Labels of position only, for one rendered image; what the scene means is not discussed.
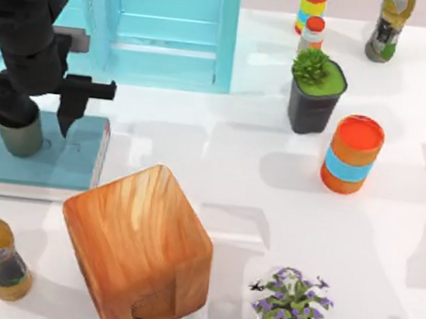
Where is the green bottle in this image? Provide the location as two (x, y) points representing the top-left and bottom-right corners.
(362, 0), (418, 67)

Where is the wooden block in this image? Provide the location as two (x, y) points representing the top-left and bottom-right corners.
(50, 154), (222, 319)

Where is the stack of coloured rings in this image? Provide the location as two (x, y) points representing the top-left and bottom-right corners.
(292, 0), (330, 39)

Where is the purple flower plant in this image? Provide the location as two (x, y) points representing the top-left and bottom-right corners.
(244, 262), (353, 319)

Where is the grey cup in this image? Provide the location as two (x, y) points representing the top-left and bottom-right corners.
(0, 105), (48, 161)

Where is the orange can with blue band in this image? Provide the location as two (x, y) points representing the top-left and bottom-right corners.
(317, 111), (388, 199)

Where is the blue book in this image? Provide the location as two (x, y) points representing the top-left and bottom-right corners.
(0, 105), (114, 208)

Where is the dark pot with green plant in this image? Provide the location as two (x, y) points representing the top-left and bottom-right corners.
(283, 46), (352, 139)

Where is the small bottle with orange cap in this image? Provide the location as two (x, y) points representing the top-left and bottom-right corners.
(296, 15), (327, 57)

